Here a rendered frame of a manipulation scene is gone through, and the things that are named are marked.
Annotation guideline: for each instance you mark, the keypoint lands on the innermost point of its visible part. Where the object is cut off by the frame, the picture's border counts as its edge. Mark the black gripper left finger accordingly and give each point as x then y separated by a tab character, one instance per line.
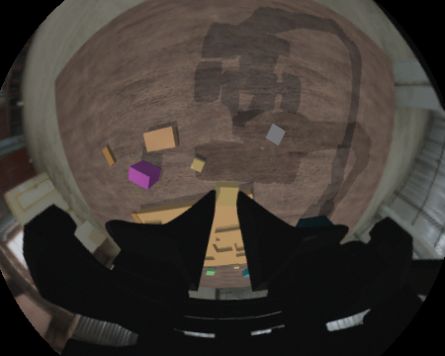
182	241

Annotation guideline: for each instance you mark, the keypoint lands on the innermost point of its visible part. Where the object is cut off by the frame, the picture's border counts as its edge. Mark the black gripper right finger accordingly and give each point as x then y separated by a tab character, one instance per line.
271	244

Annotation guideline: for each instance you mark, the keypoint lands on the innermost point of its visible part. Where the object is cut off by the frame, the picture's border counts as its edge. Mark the tan puzzle board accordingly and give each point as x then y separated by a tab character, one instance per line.
225	246

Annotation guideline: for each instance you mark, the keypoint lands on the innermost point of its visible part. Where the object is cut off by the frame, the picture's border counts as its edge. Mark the purple cube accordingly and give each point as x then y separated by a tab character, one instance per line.
144	174

